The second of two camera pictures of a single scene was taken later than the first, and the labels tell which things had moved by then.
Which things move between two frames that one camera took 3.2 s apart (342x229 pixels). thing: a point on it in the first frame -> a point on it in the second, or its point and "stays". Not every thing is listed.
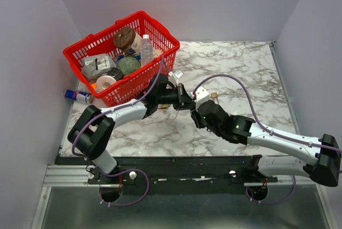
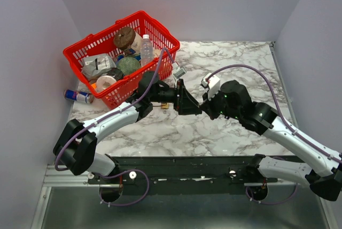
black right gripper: x=195 y=115 -> x=208 y=106
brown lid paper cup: x=126 y=39 stays
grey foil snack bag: x=93 y=66 stays
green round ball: x=127 y=65 stays
